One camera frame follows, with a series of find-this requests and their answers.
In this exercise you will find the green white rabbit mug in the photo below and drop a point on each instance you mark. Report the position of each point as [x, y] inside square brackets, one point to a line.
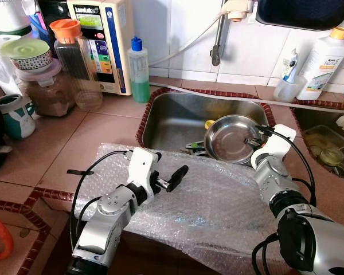
[17, 117]

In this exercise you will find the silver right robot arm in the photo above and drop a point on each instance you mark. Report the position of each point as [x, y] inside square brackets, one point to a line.
[327, 240]

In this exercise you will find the patterned bowl green lid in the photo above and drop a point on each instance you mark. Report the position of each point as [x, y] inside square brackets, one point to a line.
[26, 54]

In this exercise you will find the brown filled jar pink lid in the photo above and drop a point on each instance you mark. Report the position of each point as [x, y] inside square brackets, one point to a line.
[43, 97]

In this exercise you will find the white container green band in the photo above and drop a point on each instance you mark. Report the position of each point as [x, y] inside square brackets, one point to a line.
[8, 14]

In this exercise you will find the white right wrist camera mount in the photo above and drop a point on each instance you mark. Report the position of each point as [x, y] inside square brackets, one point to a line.
[275, 140]

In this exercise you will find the yellow plastic bowl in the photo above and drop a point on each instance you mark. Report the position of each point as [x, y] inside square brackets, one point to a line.
[208, 124]

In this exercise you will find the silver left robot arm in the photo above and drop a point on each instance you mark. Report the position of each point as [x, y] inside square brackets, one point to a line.
[109, 217]

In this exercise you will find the glass jar orange lid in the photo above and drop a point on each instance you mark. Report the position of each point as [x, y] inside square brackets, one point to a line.
[74, 63]

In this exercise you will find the black basin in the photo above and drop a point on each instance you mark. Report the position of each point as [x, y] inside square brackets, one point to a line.
[304, 14]

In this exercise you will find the white water ionizer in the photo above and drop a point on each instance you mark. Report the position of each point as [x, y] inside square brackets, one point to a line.
[100, 46]

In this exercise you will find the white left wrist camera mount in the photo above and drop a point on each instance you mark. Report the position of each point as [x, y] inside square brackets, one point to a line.
[142, 166]

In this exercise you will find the green dish soap bottle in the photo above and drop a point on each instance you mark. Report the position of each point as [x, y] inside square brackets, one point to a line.
[139, 86]

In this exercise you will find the clear plastic pitcher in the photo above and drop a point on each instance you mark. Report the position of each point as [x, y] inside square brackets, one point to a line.
[0, 69]

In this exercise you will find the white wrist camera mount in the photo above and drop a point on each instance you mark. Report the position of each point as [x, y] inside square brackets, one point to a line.
[142, 166]
[275, 140]

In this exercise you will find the large white detergent bottle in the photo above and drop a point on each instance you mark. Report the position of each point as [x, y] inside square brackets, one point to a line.
[324, 63]

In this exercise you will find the clear bubble wrap sheet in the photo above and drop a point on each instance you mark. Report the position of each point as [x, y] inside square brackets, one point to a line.
[218, 212]

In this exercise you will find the grey training chopsticks green clip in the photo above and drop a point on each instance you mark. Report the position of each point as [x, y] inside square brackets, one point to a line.
[196, 149]

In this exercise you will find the clear plastic container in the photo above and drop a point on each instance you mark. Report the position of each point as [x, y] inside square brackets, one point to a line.
[315, 137]

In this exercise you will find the drinking glass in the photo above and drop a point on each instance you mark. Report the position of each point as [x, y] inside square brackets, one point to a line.
[331, 157]

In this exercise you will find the white wall tap fitting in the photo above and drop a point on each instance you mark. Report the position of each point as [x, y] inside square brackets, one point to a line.
[238, 8]

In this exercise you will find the steel sink basin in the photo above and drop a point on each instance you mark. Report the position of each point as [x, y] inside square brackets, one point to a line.
[301, 117]
[172, 120]

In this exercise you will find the clear plastic cup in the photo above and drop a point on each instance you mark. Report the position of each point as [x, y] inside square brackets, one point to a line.
[286, 91]

